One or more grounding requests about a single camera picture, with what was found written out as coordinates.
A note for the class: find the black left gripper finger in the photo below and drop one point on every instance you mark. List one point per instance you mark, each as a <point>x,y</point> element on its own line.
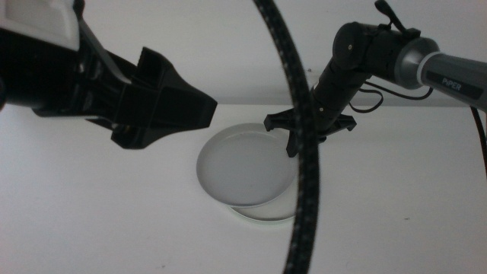
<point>171,102</point>
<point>137,139</point>

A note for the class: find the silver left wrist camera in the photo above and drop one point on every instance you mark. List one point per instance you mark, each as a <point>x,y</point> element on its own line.
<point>38,19</point>

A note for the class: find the white shallow bowl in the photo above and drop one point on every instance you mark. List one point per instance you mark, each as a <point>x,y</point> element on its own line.
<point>274,209</point>

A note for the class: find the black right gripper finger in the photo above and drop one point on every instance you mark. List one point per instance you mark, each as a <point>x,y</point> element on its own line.
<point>293,146</point>

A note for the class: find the grey shallow bowl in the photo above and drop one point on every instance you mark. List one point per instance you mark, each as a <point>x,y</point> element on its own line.
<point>243,167</point>

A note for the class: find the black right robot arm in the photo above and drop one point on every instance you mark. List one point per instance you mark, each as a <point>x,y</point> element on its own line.
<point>449,74</point>

